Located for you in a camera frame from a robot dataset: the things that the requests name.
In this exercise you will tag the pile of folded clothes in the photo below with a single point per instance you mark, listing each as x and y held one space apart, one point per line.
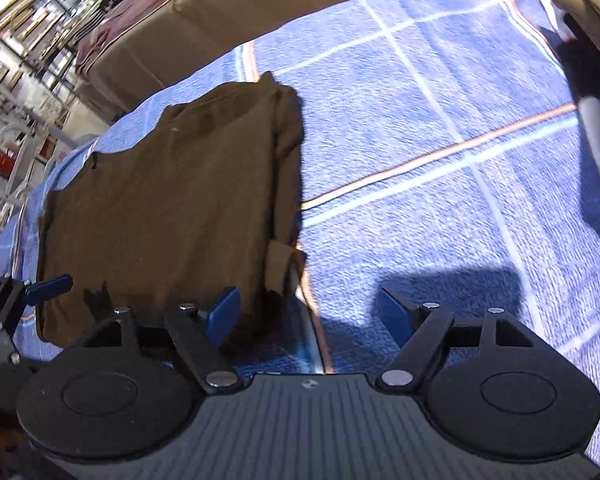
587 15

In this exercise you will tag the blue plaid blanket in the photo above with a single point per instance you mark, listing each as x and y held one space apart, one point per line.
430 160

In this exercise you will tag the brown shirt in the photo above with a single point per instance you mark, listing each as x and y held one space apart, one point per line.
170 210

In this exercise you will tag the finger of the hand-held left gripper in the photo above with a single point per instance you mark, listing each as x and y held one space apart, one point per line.
50 286

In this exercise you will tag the white metal trolley cart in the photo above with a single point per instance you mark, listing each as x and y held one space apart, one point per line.
7 160

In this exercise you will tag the wall shelves with goods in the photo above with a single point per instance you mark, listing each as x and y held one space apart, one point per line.
25 35

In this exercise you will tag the massage bed with brown cover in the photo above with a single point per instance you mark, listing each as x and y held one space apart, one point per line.
220 15

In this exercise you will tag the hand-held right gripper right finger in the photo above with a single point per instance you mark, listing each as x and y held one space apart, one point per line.
395 316

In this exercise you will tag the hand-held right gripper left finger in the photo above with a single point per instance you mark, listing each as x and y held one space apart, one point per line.
224 316

